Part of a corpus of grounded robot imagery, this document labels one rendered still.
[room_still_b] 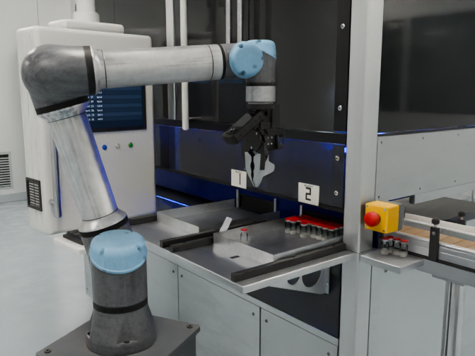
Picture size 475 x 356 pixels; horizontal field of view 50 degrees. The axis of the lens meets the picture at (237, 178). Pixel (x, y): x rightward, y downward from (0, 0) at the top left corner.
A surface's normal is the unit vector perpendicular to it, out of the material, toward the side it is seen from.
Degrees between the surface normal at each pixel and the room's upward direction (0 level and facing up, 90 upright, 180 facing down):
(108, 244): 7
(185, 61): 85
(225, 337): 90
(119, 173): 90
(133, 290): 90
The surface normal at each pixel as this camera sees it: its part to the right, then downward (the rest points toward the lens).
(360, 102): -0.79, 0.11
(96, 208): 0.22, 0.20
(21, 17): 0.62, 0.14
